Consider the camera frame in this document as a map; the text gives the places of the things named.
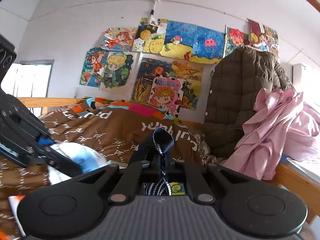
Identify navy striped sock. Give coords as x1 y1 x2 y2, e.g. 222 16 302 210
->
139 127 174 196

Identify white blue baby sock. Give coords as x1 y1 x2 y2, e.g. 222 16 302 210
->
48 142 112 185

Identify grey tray with cartoon picture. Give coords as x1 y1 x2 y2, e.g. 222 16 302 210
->
143 181 185 196

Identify floral bed sheet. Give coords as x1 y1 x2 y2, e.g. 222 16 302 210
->
197 132 226 167

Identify window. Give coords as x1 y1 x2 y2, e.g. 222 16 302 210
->
0 60 55 117

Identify white orange medicine box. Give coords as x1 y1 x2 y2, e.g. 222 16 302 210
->
8 195 26 237

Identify brown patterned quilt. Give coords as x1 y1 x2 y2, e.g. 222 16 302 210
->
1 98 203 239

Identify pink cartoon girl picture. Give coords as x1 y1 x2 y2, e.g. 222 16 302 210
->
148 76 185 118

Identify blond boy drawing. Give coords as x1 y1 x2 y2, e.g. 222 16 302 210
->
99 51 137 95

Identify dark swirl painting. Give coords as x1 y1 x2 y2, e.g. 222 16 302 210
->
132 57 204 114

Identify pink shirt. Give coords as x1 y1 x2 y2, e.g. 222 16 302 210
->
223 88 319 180

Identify brown quilted jacket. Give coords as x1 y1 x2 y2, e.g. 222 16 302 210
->
203 47 293 158

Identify top row drawings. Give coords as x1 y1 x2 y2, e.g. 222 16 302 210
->
101 18 279 64

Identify wooden bed frame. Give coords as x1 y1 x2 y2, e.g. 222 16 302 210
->
269 163 320 224

